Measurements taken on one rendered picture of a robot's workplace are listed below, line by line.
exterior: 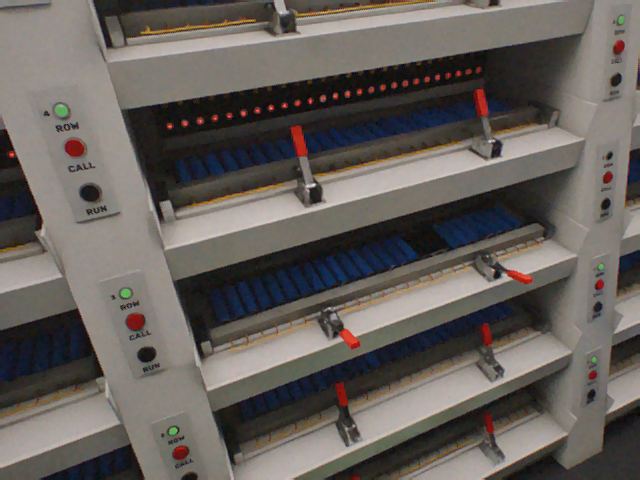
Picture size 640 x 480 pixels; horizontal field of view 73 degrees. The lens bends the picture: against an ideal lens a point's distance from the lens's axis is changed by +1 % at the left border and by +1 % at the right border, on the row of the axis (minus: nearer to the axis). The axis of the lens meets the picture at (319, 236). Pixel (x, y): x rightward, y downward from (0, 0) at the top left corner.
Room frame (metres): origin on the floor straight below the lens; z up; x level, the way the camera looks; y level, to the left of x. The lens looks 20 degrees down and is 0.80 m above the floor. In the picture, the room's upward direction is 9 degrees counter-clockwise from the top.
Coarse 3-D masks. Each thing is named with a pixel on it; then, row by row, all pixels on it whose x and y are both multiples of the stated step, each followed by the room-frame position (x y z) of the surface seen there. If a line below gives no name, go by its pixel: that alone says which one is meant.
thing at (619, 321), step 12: (636, 252) 0.84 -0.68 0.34; (624, 264) 0.80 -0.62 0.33; (636, 264) 0.80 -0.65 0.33; (624, 276) 0.76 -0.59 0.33; (636, 276) 0.76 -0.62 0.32; (624, 288) 0.75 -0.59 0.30; (636, 288) 0.75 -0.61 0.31; (624, 300) 0.73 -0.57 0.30; (636, 300) 0.73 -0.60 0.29; (624, 312) 0.70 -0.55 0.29; (636, 312) 0.70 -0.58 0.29; (624, 324) 0.67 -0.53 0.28; (636, 324) 0.67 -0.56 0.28; (612, 336) 0.66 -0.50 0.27; (624, 336) 0.68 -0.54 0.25
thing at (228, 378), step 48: (528, 192) 0.72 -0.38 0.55; (576, 240) 0.63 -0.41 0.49; (192, 288) 0.61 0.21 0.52; (432, 288) 0.57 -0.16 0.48; (480, 288) 0.57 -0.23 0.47; (528, 288) 0.61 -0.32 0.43; (192, 336) 0.47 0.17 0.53; (288, 336) 0.51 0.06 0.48; (384, 336) 0.52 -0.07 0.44; (240, 384) 0.45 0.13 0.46
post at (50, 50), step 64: (64, 0) 0.43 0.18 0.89; (0, 64) 0.41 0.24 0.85; (64, 64) 0.42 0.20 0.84; (128, 128) 0.48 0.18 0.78; (64, 192) 0.41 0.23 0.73; (128, 192) 0.43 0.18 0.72; (64, 256) 0.41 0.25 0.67; (128, 256) 0.42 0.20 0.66; (128, 384) 0.41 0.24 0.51; (192, 384) 0.43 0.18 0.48
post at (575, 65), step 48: (624, 0) 0.64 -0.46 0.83; (528, 48) 0.73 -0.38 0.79; (576, 48) 0.65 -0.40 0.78; (576, 96) 0.64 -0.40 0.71; (624, 96) 0.65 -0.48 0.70; (624, 144) 0.65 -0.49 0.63; (576, 192) 0.63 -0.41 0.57; (624, 192) 0.65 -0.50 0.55; (576, 288) 0.62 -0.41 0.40; (576, 384) 0.63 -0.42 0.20; (576, 432) 0.63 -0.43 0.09
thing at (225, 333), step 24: (504, 240) 0.64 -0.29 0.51; (528, 240) 0.66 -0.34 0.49; (408, 264) 0.60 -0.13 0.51; (432, 264) 0.59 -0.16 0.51; (456, 264) 0.61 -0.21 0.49; (336, 288) 0.56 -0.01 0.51; (360, 288) 0.55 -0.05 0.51; (384, 288) 0.57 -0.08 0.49; (408, 288) 0.56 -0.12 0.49; (264, 312) 0.52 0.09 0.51; (288, 312) 0.52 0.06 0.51; (312, 312) 0.53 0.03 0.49; (216, 336) 0.49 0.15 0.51; (240, 336) 0.50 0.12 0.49
